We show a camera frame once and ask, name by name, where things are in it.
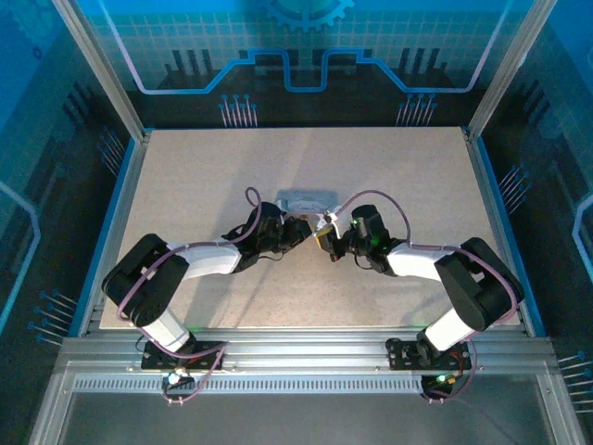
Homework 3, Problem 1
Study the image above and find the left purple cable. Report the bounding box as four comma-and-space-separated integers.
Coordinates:
115, 186, 291, 405

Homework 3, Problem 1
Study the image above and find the aluminium frame post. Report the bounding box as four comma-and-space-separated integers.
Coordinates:
464, 0, 560, 141
50, 0, 152, 141

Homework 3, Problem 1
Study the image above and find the aluminium front rail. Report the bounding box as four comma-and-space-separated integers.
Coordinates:
54, 326, 558, 377

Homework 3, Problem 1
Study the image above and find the aluminium side rail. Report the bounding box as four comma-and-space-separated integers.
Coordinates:
462, 129, 535, 336
77, 132, 152, 338

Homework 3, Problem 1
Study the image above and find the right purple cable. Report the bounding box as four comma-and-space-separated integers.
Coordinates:
326, 188, 521, 403

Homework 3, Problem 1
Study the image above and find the purple cable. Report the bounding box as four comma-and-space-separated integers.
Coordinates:
326, 188, 521, 403
115, 186, 291, 405

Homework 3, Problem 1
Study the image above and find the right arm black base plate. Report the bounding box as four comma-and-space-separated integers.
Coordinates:
385, 336, 473, 372

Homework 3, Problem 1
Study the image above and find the slotted grey cable duct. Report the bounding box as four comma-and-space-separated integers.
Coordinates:
71, 376, 430, 396

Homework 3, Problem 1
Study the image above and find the small lit circuit board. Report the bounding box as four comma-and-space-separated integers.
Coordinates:
161, 367, 194, 389
422, 372, 459, 396

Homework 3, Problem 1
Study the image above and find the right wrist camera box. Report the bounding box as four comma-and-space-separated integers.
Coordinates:
322, 209, 345, 240

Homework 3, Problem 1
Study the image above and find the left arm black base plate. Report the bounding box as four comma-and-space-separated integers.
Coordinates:
140, 339, 227, 372

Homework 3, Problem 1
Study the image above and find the pale patterned pouch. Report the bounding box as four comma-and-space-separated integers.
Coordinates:
274, 186, 340, 217

